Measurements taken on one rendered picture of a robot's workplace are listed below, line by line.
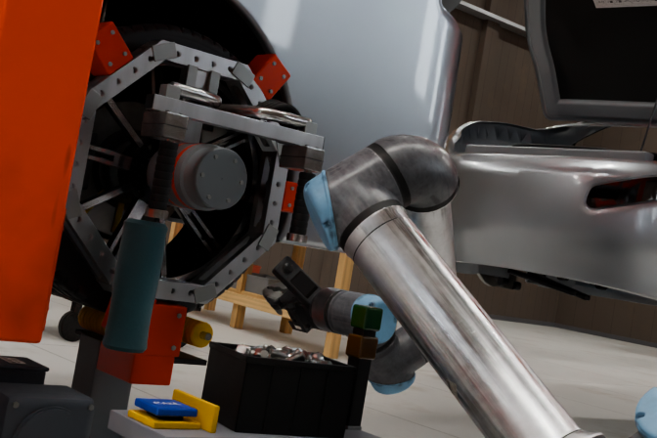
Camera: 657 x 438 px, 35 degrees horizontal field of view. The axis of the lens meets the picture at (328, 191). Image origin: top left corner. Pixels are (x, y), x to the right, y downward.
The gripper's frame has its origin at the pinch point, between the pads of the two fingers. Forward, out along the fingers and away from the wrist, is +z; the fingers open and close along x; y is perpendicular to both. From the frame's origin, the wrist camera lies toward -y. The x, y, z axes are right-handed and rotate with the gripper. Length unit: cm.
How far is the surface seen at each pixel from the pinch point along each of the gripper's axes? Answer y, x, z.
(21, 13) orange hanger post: -81, -29, -31
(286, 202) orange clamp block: -9.4, 19.0, 7.2
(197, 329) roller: 0.9, -15.6, 8.3
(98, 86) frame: -56, -8, 7
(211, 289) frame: -4.9, -8.3, 7.2
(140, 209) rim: -26.1, -8.8, 17.8
